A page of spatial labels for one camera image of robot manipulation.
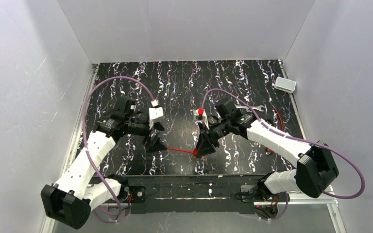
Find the red cable lock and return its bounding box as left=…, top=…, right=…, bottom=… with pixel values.
left=167, top=148, right=196, bottom=156

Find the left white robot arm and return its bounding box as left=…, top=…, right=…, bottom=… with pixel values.
left=41, top=97, right=168, bottom=229

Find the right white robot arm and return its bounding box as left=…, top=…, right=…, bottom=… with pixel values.
left=193, top=98, right=339, bottom=200

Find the red key tag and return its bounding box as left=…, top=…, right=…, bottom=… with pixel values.
left=266, top=148, right=274, bottom=155

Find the silver open-end wrench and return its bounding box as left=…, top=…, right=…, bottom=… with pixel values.
left=235, top=104, right=266, bottom=112

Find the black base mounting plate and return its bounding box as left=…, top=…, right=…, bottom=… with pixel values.
left=122, top=175, right=290, bottom=215

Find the white small box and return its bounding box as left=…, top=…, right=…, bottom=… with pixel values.
left=274, top=77, right=296, bottom=93

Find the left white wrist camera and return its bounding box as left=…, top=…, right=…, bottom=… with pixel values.
left=149, top=107, right=164, bottom=124

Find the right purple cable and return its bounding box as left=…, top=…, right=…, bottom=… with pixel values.
left=201, top=88, right=366, bottom=221

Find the purple cable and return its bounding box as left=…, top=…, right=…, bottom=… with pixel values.
left=81, top=76, right=159, bottom=224
left=201, top=88, right=366, bottom=221

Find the black padlock red cable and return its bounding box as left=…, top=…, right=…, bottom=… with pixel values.
left=263, top=108, right=285, bottom=133

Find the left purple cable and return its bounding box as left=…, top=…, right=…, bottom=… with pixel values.
left=81, top=76, right=159, bottom=224

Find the aluminium frame rail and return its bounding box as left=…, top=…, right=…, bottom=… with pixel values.
left=40, top=64, right=99, bottom=233

